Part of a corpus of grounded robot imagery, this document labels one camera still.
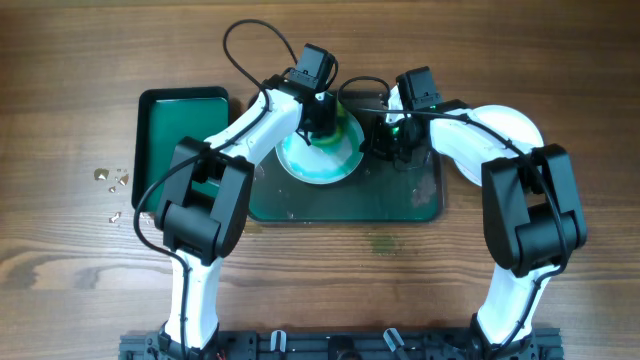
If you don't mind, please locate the small green water tray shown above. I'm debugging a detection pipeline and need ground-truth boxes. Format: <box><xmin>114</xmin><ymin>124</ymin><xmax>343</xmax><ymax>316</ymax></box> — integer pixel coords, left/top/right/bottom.
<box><xmin>131</xmin><ymin>86</ymin><xmax>231</xmax><ymax>206</ymax></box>

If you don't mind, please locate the right black cable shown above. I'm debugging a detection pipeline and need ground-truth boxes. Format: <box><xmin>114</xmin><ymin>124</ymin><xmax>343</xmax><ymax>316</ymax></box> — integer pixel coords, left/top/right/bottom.
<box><xmin>337</xmin><ymin>75</ymin><xmax>571</xmax><ymax>349</ymax></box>

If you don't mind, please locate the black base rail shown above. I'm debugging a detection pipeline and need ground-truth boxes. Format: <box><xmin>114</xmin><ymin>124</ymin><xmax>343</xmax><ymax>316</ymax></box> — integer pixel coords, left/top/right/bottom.
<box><xmin>118</xmin><ymin>328</ymin><xmax>565</xmax><ymax>360</ymax></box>

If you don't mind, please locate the large dark serving tray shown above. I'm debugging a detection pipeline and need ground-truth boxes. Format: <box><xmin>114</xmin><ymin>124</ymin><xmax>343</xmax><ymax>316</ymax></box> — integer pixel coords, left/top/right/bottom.
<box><xmin>249</xmin><ymin>114</ymin><xmax>444</xmax><ymax>223</ymax></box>

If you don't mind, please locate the left black cable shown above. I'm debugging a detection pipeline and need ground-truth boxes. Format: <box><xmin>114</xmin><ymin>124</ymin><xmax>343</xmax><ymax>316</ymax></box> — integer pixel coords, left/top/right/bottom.
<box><xmin>132</xmin><ymin>18</ymin><xmax>301</xmax><ymax>351</ymax></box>

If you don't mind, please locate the green yellow sponge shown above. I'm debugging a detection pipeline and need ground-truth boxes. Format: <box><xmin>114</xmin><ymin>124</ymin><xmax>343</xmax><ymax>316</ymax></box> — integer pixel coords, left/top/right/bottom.
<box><xmin>311</xmin><ymin>101</ymin><xmax>348</xmax><ymax>147</ymax></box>

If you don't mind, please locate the black cable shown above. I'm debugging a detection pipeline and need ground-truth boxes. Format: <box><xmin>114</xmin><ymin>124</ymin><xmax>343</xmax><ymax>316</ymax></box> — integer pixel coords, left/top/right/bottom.
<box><xmin>132</xmin><ymin>18</ymin><xmax>301</xmax><ymax>351</ymax></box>
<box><xmin>337</xmin><ymin>75</ymin><xmax>571</xmax><ymax>349</ymax></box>

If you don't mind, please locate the white plate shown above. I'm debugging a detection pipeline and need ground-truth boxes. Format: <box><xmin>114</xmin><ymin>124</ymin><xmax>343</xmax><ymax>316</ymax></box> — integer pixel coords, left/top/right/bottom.
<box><xmin>454</xmin><ymin>105</ymin><xmax>544</xmax><ymax>186</ymax></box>
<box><xmin>275</xmin><ymin>110</ymin><xmax>365</xmax><ymax>185</ymax></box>

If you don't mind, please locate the white plate top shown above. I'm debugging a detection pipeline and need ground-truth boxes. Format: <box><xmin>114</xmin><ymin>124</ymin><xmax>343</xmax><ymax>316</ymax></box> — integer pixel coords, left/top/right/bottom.
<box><xmin>275</xmin><ymin>110</ymin><xmax>365</xmax><ymax>185</ymax></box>

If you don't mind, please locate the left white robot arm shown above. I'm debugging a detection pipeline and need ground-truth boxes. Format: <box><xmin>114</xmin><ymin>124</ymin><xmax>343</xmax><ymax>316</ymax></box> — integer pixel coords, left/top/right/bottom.
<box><xmin>155</xmin><ymin>75</ymin><xmax>337</xmax><ymax>359</ymax></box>

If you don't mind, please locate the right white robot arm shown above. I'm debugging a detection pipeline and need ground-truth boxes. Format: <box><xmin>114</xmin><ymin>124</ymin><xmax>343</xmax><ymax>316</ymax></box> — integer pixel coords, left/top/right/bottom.
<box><xmin>382</xmin><ymin>101</ymin><xmax>587</xmax><ymax>358</ymax></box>

